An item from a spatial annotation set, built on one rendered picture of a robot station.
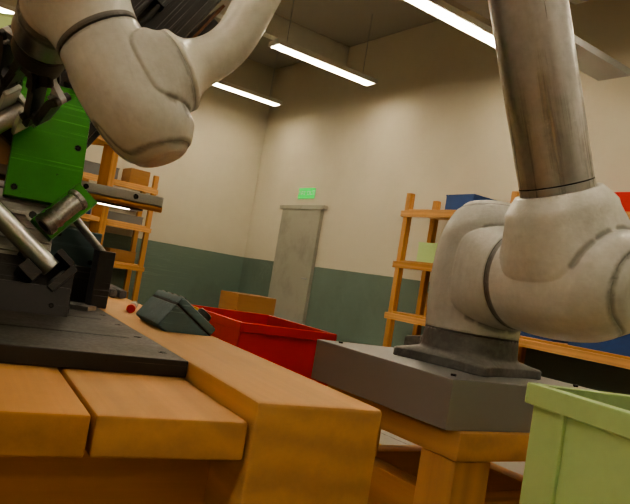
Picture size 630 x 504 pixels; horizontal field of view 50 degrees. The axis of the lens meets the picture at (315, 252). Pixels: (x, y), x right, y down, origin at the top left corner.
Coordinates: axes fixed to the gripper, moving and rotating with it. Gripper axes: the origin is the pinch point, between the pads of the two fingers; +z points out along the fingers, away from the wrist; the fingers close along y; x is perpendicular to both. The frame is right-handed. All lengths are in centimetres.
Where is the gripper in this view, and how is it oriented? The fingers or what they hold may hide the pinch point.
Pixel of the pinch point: (15, 109)
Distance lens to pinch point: 116.8
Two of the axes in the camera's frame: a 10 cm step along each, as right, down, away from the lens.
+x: -5.8, 5.3, -6.2
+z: -5.5, 3.1, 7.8
